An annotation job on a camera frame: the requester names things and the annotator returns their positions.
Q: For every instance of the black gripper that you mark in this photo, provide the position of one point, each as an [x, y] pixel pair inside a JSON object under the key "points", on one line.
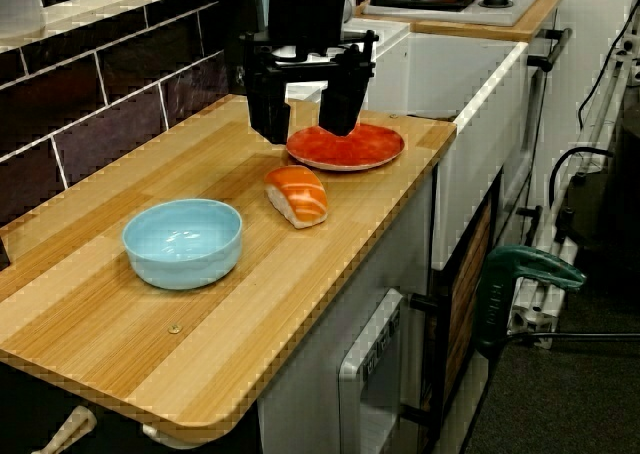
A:
{"points": [[305, 4]]}

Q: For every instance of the red orange plate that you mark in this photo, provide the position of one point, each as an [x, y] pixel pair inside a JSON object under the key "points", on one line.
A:
{"points": [[370, 149]]}

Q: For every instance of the salmon sushi toy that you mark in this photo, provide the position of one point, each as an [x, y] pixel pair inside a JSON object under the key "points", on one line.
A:
{"points": [[297, 194]]}

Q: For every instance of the light blue bowl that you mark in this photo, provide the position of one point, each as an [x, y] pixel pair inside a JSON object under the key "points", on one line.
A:
{"points": [[182, 244]]}

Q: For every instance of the white kitchen cabinet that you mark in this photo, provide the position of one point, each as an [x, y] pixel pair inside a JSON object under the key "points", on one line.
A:
{"points": [[380, 254]]}

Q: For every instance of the wooden stove countertop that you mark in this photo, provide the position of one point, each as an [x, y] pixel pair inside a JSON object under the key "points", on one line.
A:
{"points": [[470, 30]]}

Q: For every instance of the white toy sink unit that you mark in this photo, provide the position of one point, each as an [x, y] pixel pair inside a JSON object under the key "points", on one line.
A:
{"points": [[480, 174]]}

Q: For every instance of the grey toy stove top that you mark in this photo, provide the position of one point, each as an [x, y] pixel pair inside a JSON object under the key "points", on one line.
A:
{"points": [[500, 14]]}

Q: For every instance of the white tiled ledge shelf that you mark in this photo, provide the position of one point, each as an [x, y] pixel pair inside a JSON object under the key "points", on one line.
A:
{"points": [[100, 4]]}

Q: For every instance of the white toy oven cabinet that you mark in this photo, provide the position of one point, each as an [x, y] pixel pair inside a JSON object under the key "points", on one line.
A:
{"points": [[542, 124]]}

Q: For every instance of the wooden slat door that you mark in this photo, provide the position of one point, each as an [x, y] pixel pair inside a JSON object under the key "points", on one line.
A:
{"points": [[467, 294]]}

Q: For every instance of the green clamp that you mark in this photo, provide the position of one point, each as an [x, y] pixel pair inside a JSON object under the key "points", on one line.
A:
{"points": [[505, 284]]}

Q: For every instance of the white toy dishwasher door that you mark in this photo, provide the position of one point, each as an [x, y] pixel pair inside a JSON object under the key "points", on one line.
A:
{"points": [[370, 374]]}

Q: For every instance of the plain white jar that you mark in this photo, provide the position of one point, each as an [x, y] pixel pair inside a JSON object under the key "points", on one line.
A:
{"points": [[20, 4]]}

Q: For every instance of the black hutch side panel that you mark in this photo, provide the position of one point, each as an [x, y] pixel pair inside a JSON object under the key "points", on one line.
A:
{"points": [[4, 251]]}

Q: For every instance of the black clamp rod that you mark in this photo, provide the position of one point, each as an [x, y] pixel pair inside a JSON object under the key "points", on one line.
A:
{"points": [[590, 336]]}

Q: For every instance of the white plastic hook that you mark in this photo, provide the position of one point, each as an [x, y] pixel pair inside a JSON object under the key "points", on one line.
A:
{"points": [[75, 421]]}

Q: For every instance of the wide black hutch post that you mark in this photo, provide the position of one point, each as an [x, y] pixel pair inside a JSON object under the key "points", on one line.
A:
{"points": [[237, 14]]}

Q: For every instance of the silver aluminium frame rail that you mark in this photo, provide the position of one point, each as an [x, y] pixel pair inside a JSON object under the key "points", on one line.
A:
{"points": [[537, 319]]}

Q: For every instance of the white plastic bracket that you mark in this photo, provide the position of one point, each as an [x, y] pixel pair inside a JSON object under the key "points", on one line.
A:
{"points": [[165, 436]]}

